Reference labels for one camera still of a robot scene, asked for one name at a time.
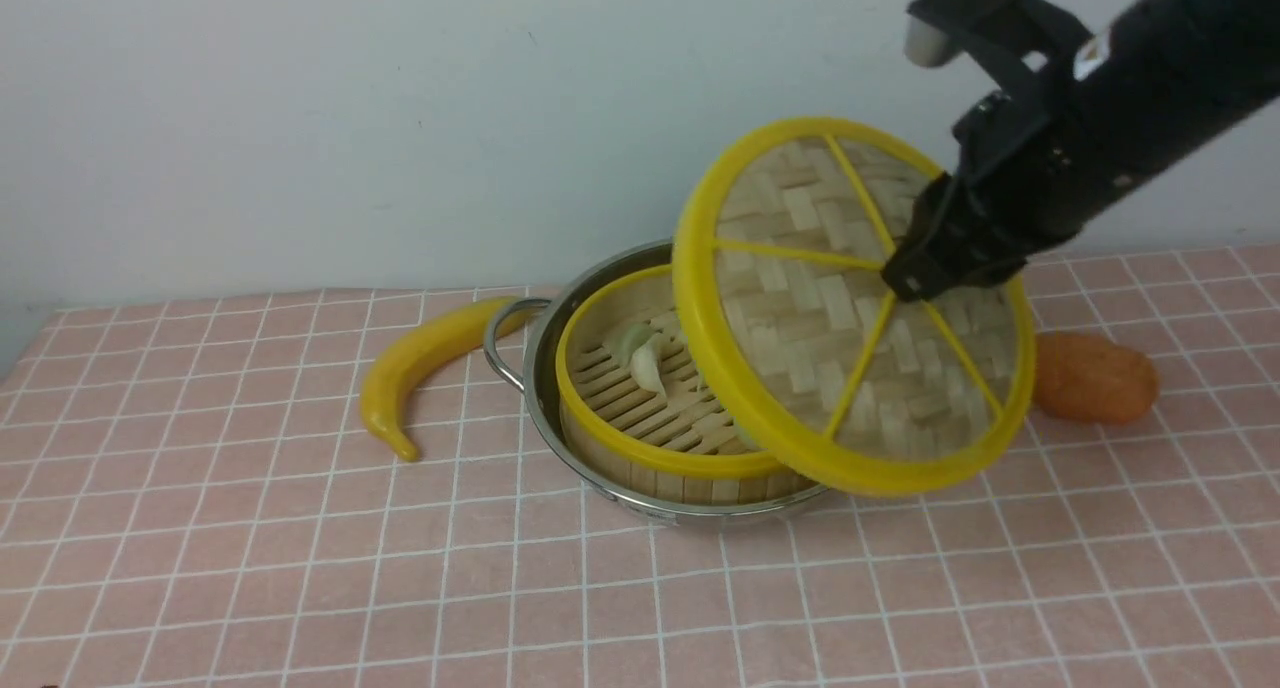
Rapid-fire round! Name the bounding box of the white dumpling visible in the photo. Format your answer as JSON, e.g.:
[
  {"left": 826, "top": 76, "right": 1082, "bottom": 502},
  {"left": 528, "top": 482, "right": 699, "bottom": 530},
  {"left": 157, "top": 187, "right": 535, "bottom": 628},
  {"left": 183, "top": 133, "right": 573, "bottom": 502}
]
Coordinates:
[{"left": 604, "top": 322, "right": 668, "bottom": 398}]

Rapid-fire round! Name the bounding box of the pink checkered tablecloth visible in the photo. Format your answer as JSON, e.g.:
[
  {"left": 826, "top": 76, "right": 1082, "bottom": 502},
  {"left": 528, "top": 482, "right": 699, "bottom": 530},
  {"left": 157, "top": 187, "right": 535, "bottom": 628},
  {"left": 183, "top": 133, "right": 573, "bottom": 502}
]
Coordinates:
[{"left": 1, "top": 246, "right": 1279, "bottom": 687}]

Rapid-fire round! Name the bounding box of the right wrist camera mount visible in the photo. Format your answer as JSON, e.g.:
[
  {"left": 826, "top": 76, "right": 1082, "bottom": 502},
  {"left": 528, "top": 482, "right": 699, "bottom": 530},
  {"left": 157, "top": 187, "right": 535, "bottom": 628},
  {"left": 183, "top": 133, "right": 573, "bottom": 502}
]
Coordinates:
[{"left": 904, "top": 0, "right": 1091, "bottom": 97}]

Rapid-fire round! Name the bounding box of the yellow bamboo steamer basket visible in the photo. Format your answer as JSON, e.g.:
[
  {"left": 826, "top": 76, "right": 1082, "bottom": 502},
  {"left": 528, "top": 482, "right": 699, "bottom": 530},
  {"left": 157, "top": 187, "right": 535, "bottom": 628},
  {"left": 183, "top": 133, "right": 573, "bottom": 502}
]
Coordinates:
[{"left": 556, "top": 267, "right": 814, "bottom": 506}]

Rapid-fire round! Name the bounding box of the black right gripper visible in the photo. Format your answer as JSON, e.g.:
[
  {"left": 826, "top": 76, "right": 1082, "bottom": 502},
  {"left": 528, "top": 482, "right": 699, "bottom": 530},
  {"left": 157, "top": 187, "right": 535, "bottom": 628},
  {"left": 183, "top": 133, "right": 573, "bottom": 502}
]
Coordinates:
[{"left": 879, "top": 78, "right": 1091, "bottom": 302}]

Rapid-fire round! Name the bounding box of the yellow bamboo steamer lid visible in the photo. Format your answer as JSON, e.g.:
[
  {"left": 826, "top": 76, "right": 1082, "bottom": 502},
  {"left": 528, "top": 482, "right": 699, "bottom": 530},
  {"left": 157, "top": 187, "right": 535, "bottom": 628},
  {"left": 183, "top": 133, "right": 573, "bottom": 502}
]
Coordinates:
[{"left": 669, "top": 116, "right": 1036, "bottom": 497}]

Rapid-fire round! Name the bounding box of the orange bread roll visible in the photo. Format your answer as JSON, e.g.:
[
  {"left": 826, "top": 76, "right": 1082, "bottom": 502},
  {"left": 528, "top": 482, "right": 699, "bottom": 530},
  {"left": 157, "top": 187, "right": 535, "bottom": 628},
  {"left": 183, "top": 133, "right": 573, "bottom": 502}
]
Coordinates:
[{"left": 1033, "top": 331, "right": 1161, "bottom": 425}]

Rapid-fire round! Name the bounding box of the yellow plastic banana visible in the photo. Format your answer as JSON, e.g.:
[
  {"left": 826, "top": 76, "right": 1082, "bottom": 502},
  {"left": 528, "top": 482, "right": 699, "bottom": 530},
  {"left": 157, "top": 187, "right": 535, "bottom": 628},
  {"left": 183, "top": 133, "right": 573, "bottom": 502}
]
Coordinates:
[{"left": 358, "top": 295, "right": 532, "bottom": 463}]

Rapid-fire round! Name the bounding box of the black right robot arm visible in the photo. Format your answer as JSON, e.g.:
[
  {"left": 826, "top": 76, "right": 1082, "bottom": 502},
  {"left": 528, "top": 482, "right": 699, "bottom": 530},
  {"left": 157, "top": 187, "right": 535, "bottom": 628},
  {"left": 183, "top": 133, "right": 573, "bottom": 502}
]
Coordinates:
[{"left": 881, "top": 0, "right": 1279, "bottom": 302}]

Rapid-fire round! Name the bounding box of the stainless steel pot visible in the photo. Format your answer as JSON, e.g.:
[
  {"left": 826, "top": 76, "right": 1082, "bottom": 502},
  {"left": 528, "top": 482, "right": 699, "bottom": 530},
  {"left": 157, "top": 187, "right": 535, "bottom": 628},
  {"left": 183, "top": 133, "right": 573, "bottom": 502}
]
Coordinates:
[{"left": 483, "top": 240, "right": 831, "bottom": 529}]

